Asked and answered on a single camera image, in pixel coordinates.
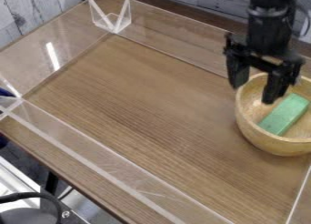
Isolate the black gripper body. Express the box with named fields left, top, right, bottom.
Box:
left=224, top=7, right=306, bottom=83

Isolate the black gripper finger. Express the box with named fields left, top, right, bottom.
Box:
left=226, top=51, right=250, bottom=89
left=262, top=66, right=292, bottom=105

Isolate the green rectangular block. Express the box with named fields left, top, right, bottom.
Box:
left=258, top=93, right=311, bottom=136

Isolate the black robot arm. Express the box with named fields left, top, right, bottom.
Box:
left=224, top=0, right=305, bottom=104

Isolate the light wooden bowl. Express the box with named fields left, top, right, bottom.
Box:
left=237, top=73, right=311, bottom=156

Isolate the blue object at edge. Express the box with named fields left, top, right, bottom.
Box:
left=0, top=87, right=15, bottom=97

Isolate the black table leg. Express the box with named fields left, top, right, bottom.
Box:
left=46, top=172, right=61, bottom=195

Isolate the clear acrylic tray wall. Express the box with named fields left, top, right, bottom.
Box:
left=0, top=0, right=311, bottom=224

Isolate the black cable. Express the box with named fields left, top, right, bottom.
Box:
left=0, top=191, right=65, bottom=224

